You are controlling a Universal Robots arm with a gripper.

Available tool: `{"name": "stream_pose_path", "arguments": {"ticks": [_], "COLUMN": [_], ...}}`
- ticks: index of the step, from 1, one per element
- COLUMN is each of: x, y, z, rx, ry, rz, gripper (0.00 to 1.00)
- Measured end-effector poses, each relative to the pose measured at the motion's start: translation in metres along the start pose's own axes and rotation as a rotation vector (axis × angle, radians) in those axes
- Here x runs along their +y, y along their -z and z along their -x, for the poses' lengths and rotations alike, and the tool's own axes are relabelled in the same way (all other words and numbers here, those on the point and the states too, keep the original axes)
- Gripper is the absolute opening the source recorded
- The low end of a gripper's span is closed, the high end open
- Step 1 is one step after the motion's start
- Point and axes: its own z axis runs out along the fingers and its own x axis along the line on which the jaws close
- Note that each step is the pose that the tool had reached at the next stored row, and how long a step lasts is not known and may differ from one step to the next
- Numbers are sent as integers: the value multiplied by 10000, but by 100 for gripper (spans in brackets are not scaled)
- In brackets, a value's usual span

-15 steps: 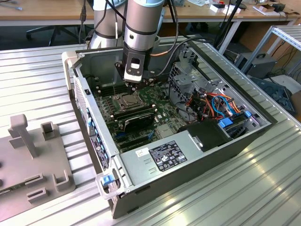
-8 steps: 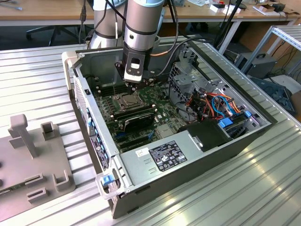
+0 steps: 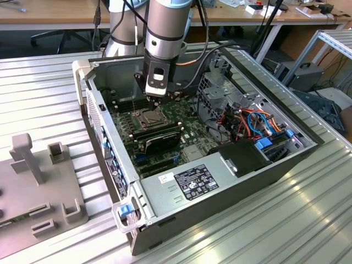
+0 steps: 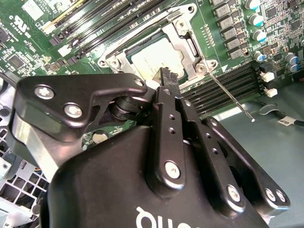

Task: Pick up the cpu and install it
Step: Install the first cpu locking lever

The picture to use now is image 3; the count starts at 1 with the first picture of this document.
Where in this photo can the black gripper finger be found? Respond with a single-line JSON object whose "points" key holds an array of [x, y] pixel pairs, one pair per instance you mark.
{"points": [[140, 81], [173, 96]]}

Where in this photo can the metal locking lever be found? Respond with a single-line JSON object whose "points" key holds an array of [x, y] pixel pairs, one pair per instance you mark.
{"points": [[133, 105]]}

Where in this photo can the silver CPU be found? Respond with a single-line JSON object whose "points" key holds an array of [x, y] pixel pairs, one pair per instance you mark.
{"points": [[153, 116]]}

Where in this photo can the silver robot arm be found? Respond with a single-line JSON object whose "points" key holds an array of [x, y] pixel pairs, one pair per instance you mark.
{"points": [[165, 27]]}

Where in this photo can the black RAM slot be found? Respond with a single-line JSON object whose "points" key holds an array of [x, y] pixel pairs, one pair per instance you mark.
{"points": [[143, 131], [123, 109], [123, 99], [123, 103], [123, 106], [148, 135]]}

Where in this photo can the green motherboard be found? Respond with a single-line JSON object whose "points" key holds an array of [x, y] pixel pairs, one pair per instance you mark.
{"points": [[192, 129]]}

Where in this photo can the black expansion card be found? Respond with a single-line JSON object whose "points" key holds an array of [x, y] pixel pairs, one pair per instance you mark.
{"points": [[162, 141]]}

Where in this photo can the silver drive cage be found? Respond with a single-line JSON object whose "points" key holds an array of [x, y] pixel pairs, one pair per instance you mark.
{"points": [[222, 93]]}

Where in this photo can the silver chipset heatsink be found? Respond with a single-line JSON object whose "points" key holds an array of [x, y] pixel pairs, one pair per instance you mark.
{"points": [[192, 152]]}

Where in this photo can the black expansion slot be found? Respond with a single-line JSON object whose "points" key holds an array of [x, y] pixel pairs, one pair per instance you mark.
{"points": [[156, 162], [159, 170]]}

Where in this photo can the black office chair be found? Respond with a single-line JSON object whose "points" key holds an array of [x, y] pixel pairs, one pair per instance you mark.
{"points": [[63, 35]]}

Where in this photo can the silver power supply unit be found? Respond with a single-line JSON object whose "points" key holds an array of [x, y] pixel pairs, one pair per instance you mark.
{"points": [[165, 198]]}

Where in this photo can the small white box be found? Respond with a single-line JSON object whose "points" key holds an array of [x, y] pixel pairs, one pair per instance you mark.
{"points": [[254, 9]]}

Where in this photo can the blue disk carrier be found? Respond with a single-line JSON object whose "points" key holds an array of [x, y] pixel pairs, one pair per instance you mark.
{"points": [[264, 144]]}

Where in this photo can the wooden desk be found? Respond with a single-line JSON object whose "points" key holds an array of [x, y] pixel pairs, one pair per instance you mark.
{"points": [[41, 13], [288, 19]]}

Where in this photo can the small blue plastic tab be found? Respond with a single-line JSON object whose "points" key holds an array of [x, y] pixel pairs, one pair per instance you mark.
{"points": [[289, 133]]}

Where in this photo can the blue case latch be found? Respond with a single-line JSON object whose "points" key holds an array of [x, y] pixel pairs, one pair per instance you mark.
{"points": [[125, 211]]}

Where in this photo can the grey open PC case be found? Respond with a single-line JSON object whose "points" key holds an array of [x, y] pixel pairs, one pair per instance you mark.
{"points": [[275, 176]]}

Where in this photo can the dark panel with fan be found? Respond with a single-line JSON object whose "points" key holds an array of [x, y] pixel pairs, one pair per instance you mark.
{"points": [[316, 104]]}

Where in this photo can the open cardboard box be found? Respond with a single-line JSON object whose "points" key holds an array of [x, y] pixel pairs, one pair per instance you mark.
{"points": [[308, 11]]}

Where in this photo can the grey parts rack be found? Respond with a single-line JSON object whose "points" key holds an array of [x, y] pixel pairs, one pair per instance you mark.
{"points": [[16, 187]]}

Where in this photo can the small black desk object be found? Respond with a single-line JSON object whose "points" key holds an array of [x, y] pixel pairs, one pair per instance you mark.
{"points": [[327, 8]]}

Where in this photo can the brown cardboard box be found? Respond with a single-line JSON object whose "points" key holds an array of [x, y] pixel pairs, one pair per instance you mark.
{"points": [[347, 121]]}

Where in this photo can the green RAM stick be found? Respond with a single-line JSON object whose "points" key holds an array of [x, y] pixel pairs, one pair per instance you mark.
{"points": [[20, 219]]}

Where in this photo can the black camera bracket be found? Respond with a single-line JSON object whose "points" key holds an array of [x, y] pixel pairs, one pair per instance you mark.
{"points": [[150, 77]]}

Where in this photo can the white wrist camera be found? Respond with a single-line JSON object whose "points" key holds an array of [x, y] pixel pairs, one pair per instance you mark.
{"points": [[156, 89]]}

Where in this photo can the aluminium frame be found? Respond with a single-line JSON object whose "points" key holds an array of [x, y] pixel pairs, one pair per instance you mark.
{"points": [[330, 38]]}

